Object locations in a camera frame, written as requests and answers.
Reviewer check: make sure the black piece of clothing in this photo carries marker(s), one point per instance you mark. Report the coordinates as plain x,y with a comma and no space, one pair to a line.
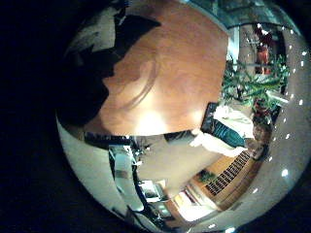
94,81

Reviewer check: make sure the black chair back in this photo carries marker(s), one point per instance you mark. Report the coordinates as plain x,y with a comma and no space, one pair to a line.
209,118

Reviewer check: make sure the small green potted plant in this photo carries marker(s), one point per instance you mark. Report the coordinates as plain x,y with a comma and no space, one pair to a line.
206,176

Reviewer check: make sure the person white shirt teal vest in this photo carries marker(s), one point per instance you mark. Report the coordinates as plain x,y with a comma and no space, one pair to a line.
230,136

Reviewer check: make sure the wooden counter with dark grille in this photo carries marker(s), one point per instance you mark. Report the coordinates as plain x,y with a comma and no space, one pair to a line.
233,181

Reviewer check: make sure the red poinsettia plant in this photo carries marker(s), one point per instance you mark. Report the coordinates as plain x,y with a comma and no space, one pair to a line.
260,108

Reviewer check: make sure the large green leafy plant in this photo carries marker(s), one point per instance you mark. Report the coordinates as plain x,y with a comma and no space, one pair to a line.
256,84

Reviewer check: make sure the red decoration figure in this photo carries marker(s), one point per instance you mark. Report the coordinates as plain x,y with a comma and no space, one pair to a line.
264,48

